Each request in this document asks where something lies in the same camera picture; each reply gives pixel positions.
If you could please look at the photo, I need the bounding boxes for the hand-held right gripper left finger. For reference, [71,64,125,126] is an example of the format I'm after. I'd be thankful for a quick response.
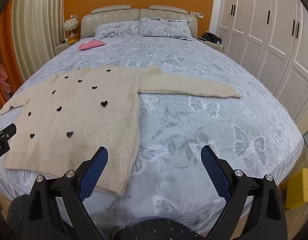
[28,146,109,240]

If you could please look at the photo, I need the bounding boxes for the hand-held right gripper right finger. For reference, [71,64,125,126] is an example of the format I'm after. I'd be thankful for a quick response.
[201,144,288,240]

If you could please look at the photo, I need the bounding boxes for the beige sweater with black hearts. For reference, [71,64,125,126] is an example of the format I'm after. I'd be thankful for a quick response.
[0,65,243,197]

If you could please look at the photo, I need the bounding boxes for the pink clothes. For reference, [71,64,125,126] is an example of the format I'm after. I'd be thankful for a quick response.
[0,64,10,98]

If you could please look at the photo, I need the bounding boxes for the bed with grey butterfly bedspread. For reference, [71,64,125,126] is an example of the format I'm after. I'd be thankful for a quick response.
[0,34,304,234]

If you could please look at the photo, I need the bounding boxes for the person's dark dotted pants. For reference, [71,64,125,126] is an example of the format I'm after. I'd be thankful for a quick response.
[6,195,209,240]

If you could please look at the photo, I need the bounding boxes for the yellow stool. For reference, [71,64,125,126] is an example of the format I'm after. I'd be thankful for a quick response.
[286,167,308,210]

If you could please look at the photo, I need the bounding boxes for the orange curtain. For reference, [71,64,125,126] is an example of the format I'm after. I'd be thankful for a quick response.
[0,0,26,102]

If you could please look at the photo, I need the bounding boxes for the white nightstand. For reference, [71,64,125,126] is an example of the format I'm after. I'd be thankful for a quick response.
[56,39,81,55]
[196,36,224,53]

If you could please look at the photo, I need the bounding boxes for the cream curtain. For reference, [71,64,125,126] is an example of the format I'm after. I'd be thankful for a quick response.
[11,0,67,80]

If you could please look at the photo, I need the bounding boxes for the small pink pillow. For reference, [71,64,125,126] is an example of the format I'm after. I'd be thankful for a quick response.
[78,40,106,51]

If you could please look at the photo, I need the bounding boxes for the black bag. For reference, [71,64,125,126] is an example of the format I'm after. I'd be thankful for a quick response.
[203,32,222,44]

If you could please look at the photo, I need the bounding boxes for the white feather lamp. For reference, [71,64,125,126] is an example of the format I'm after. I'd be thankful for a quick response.
[63,15,79,39]

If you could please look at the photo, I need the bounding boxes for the grey butterfly pillow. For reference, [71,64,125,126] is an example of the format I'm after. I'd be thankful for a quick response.
[94,21,142,40]
[139,17,196,40]

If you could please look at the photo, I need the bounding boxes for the white wardrobe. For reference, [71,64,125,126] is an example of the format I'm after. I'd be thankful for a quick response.
[210,0,308,130]

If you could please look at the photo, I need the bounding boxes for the beige padded headboard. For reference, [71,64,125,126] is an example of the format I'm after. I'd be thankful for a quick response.
[80,4,198,40]

